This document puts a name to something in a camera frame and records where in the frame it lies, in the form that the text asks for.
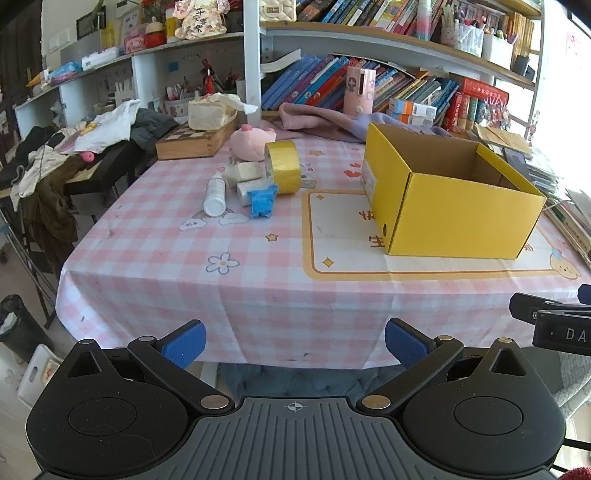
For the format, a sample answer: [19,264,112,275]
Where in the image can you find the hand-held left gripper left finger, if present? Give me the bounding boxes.
[65,320,235,415]

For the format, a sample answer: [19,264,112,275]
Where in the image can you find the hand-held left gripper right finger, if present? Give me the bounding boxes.
[361,318,529,413]

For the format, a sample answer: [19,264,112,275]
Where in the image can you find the yellow cardboard box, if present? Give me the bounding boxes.
[361,122,547,259]

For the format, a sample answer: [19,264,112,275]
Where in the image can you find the white plastic bottle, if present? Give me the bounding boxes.
[203,172,227,217]

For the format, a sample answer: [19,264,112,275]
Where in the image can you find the white charger plug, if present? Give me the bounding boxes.
[236,180,269,206]

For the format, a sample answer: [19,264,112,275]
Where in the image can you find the blue plastic clip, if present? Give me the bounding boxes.
[249,184,279,219]

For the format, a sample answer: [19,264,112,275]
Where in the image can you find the cream rectangular block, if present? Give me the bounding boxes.
[223,161,266,188]

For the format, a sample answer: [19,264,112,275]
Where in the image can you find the yellow tape roll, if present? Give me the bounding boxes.
[264,140,303,197]

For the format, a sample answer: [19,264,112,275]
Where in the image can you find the pink pig plush toy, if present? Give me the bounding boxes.
[229,124,278,160]

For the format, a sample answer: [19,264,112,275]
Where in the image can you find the stack of papers and booklets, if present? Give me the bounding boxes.
[471,122,591,268]

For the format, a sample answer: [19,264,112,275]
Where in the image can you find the black smartphone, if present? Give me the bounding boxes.
[503,148,532,181]

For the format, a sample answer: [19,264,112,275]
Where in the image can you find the black trash bin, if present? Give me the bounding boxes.
[0,294,43,363]

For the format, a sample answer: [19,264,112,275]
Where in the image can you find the brown paper envelope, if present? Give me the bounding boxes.
[475,124,527,147]

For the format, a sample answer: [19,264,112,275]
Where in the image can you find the brown jacket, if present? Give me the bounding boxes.
[21,157,79,259]

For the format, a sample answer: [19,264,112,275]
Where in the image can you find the colourful paper ornament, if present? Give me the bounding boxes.
[478,95,512,130]

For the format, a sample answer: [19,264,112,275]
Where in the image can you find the wooden tissue box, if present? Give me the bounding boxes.
[156,121,238,161]

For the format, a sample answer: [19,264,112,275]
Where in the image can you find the dark grey garment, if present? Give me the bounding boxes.
[130,108,180,149]

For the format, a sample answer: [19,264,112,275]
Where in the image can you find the orange blue white carton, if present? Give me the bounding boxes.
[387,112,435,126]
[388,98,437,118]

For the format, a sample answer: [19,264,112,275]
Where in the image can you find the red dictionary set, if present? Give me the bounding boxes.
[443,78,510,132]

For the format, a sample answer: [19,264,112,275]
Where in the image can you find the white printed t-shirt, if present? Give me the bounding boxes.
[74,99,141,154]

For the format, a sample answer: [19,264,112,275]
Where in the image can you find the small black box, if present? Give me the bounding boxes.
[513,54,536,79]

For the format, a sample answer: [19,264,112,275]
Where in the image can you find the pink and purple cloth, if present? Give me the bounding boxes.
[278,102,451,144]

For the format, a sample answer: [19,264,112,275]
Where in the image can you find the pink device box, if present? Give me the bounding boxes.
[343,66,376,116]

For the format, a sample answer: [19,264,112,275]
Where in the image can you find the white pen holder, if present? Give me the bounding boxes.
[481,28,514,70]

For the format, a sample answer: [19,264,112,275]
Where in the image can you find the patterned pen holder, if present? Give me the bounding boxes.
[441,9,485,57]

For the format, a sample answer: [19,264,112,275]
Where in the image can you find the row of leaning books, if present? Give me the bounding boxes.
[261,54,460,125]

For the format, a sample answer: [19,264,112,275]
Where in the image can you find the white bookshelf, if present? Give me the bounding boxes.
[14,0,546,139]

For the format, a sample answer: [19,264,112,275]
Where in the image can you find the pastel gradient bottle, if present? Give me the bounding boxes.
[416,0,433,40]

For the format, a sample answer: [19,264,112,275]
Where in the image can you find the cream plush doll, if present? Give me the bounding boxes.
[173,0,228,41]

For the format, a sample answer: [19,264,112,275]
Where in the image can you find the row of upright books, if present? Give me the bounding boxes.
[295,0,446,42]

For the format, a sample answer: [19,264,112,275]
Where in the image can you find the cream quilted handbag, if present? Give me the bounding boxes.
[259,0,297,22]

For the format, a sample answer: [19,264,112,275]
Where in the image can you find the white handled board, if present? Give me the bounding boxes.
[17,344,65,409]

